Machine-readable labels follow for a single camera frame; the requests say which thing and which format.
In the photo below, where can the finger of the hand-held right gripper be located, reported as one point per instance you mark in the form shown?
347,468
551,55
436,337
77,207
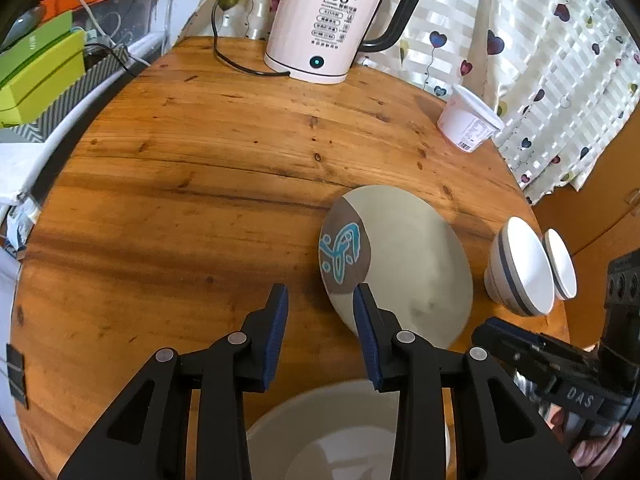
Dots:
505,342

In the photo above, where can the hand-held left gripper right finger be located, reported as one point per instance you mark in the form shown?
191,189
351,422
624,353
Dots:
367,340

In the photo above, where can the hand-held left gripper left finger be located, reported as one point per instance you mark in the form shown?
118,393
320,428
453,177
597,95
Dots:
277,330

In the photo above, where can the white blue-striped bowl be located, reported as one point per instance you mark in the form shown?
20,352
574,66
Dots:
562,265
520,265

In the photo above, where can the beige plate with blue pattern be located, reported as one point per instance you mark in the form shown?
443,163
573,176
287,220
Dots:
415,255

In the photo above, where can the large cream bowl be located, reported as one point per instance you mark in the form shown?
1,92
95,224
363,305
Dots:
320,440

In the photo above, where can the person's right hand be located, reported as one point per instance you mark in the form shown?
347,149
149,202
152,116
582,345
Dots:
595,452

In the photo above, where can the wooden cabinet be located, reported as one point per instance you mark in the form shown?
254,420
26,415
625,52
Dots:
615,200

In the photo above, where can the white plastic tub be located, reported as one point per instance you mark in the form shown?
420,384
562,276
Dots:
465,120

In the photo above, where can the black clip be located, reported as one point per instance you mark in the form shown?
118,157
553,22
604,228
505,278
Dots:
18,387
16,358

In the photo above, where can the heart-print curtain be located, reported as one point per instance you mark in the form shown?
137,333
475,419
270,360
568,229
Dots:
525,35

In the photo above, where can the grey zigzag-pattern box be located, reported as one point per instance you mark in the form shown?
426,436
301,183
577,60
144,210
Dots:
65,105

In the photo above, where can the white electric kettle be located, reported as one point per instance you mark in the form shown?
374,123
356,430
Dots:
320,15

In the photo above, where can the green box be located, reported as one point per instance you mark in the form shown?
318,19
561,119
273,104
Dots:
40,80

